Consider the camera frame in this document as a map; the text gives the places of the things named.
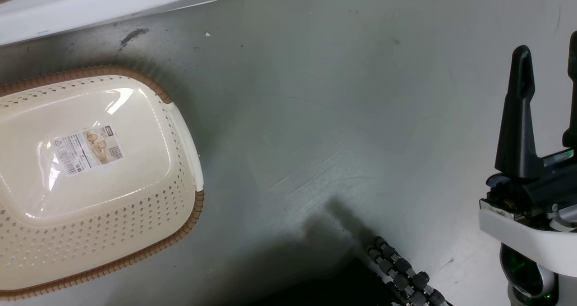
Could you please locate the white washing machine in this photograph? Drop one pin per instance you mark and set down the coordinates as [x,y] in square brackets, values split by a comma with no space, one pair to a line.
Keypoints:
[81,4]

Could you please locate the cream perforated laundry basket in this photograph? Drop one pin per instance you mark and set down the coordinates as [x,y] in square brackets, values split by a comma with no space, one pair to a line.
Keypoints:
[90,198]

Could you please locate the printed product label sticker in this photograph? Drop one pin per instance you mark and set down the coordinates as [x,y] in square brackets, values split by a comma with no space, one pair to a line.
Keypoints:
[87,149]

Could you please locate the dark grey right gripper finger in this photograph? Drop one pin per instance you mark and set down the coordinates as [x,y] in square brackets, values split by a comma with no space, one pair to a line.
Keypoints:
[572,94]
[517,130]

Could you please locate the white green right gripper body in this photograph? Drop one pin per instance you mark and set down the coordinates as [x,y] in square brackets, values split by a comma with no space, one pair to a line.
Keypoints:
[536,225]

